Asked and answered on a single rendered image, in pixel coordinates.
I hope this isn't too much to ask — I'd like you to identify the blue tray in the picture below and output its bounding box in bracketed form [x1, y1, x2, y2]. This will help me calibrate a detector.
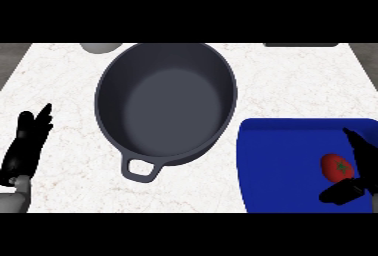
[236, 117, 378, 214]

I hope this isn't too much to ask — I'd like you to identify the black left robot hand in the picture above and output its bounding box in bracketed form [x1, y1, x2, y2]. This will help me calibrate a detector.
[0, 103, 55, 187]

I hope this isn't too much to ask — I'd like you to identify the red tomato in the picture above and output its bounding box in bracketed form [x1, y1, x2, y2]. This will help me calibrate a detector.
[321, 153, 356, 183]

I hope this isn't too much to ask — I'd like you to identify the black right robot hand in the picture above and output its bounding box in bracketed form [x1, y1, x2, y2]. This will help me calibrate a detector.
[318, 127, 378, 212]

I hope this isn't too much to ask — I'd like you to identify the grey rounded object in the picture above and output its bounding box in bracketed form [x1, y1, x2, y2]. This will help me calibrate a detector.
[80, 42, 123, 54]

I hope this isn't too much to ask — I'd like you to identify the dark grey pot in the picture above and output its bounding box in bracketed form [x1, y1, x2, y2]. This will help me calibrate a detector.
[93, 42, 239, 184]

